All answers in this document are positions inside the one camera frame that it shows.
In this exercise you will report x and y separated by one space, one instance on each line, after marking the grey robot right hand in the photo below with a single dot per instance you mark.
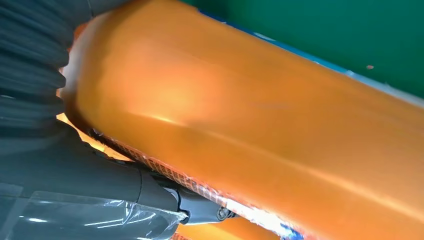
82 185

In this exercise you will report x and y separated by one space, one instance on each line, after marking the green table mat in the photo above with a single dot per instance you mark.
331 33

